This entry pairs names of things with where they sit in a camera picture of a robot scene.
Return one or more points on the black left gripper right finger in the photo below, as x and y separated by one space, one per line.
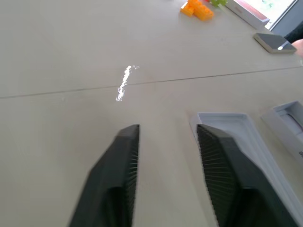
236 179

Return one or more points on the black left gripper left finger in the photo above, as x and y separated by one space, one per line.
111 170

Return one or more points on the dark grey flat box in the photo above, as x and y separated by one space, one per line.
272 41

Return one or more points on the white box with red phone print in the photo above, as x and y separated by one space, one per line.
246 11

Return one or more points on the bystander bare hand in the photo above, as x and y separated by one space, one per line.
300 47

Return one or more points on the large yellow-orange toy brick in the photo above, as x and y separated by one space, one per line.
203 11

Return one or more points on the small orange toy brick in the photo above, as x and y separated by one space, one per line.
187 10

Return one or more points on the green toy brick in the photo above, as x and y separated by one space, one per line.
219 2

